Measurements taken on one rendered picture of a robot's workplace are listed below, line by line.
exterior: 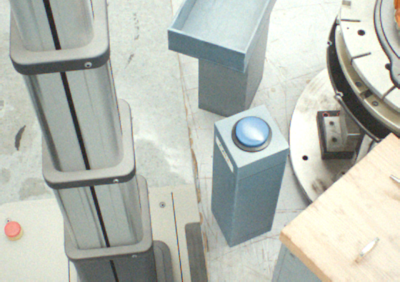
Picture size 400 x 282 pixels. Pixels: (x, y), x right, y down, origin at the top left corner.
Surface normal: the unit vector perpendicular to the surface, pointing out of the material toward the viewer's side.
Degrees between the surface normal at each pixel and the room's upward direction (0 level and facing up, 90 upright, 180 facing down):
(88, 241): 90
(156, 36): 0
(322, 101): 0
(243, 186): 90
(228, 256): 0
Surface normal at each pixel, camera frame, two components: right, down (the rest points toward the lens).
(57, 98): 0.12, 0.84
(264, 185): 0.40, 0.78
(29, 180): 0.00, -0.52
